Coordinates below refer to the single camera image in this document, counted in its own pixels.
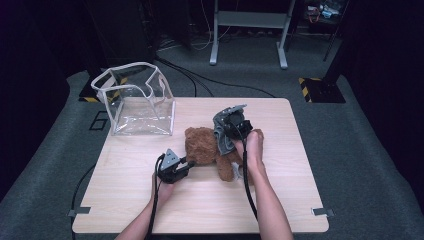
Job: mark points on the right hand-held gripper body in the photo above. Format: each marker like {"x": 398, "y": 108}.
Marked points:
{"x": 238, "y": 125}

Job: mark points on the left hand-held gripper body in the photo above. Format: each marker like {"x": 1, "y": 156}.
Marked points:
{"x": 170, "y": 170}

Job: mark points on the brown teddy bear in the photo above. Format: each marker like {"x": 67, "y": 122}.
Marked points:
{"x": 200, "y": 150}

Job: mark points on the clear plastic bag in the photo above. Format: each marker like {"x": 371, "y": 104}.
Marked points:
{"x": 133, "y": 106}

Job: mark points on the person's left hand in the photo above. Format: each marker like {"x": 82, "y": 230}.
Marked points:
{"x": 163, "y": 191}

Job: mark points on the person's right hand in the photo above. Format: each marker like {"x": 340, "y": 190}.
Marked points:
{"x": 253, "y": 150}

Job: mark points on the black stand with striped base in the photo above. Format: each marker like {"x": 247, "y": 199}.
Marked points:
{"x": 88, "y": 93}
{"x": 321, "y": 90}

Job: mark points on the grey tape strip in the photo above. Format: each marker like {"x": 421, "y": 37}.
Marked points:
{"x": 322, "y": 211}
{"x": 80, "y": 211}

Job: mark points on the white metal stand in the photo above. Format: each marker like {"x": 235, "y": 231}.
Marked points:
{"x": 250, "y": 19}

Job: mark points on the cluttered dark shelf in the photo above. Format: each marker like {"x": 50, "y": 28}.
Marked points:
{"x": 321, "y": 13}

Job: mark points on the black cabinet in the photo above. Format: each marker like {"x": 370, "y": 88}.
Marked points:
{"x": 123, "y": 30}

